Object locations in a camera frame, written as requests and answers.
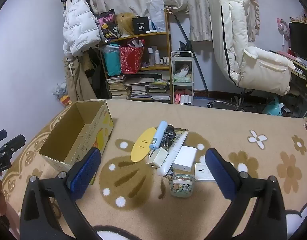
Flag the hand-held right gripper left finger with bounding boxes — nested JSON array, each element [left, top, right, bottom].
[[20, 147, 102, 240]]

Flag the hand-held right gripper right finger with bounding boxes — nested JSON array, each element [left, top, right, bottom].
[[205, 147, 286, 240]]

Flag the white wall switch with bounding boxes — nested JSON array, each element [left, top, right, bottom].
[[195, 162, 216, 182]]

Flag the white rectangular power bank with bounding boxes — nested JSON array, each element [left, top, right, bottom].
[[173, 145, 197, 172]]

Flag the cartoon print earbud case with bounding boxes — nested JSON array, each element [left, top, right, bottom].
[[168, 172, 194, 197]]

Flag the brown cardboard box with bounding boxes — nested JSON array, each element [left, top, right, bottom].
[[39, 100, 114, 184]]

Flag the white remote control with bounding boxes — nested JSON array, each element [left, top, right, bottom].
[[157, 131, 188, 176]]

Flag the yellow oval mirror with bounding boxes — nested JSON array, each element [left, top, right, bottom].
[[131, 127, 157, 162]]

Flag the cream charger adapter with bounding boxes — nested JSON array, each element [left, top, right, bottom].
[[146, 147, 169, 168]]

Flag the bunch of keys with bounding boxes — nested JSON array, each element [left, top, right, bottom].
[[161, 124, 189, 147]]

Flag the light blue tube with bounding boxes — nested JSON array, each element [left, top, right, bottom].
[[149, 121, 168, 150]]

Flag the bag of plush toys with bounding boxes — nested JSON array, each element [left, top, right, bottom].
[[53, 82, 72, 108]]

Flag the beige flower pattern blanket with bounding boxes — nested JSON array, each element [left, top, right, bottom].
[[1, 100, 307, 240]]

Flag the teal watering can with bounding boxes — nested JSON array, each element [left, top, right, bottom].
[[262, 96, 284, 117]]

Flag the beige coat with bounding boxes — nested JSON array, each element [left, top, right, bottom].
[[65, 55, 99, 103]]

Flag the neat stack of books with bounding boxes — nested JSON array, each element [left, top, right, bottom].
[[106, 75, 130, 100]]

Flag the dark hanging bag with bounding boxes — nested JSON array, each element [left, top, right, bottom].
[[83, 46, 111, 100]]

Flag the green tissue packs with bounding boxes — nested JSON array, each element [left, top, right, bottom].
[[173, 74, 193, 82]]

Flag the messy pile of books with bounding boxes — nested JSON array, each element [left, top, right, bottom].
[[126, 76, 172, 101]]

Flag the white rolling cart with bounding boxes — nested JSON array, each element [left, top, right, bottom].
[[170, 51, 194, 105]]

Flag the teal bag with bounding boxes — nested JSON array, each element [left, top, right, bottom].
[[102, 44, 122, 77]]

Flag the red patterned bag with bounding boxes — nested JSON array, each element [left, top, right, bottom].
[[119, 39, 145, 74]]

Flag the wooden desk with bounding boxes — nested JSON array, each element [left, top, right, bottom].
[[268, 49, 307, 118]]

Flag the black pole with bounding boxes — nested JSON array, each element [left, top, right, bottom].
[[174, 14, 209, 98]]

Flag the cream office chair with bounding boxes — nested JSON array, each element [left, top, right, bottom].
[[208, 0, 296, 112]]

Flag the white puffer jacket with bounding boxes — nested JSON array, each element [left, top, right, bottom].
[[62, 0, 102, 60]]

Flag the wooden shelf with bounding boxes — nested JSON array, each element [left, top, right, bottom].
[[100, 9, 173, 104]]

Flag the printed tote bag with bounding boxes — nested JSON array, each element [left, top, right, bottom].
[[97, 9, 119, 43]]

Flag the blonde wig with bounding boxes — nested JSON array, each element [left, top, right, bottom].
[[115, 12, 137, 37]]

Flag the black monitor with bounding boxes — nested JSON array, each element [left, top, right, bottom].
[[288, 21, 307, 65]]

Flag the black box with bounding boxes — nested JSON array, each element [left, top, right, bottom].
[[132, 16, 150, 35]]

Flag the pink fan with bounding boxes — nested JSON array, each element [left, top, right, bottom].
[[277, 17, 290, 52]]

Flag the white plastic bag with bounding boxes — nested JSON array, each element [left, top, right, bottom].
[[146, 0, 168, 32]]

